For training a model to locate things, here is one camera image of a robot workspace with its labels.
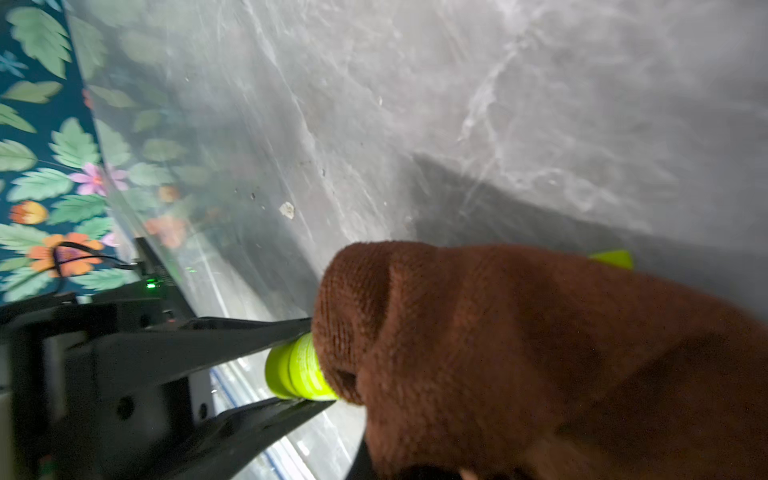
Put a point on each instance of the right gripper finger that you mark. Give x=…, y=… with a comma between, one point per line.
x=362, y=466

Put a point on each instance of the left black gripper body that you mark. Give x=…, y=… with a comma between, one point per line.
x=116, y=439

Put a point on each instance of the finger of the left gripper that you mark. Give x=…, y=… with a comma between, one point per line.
x=120, y=358
x=223, y=446

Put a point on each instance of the green toothpaste tube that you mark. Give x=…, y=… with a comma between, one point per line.
x=293, y=371

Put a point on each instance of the brown cloth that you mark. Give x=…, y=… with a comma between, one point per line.
x=513, y=362

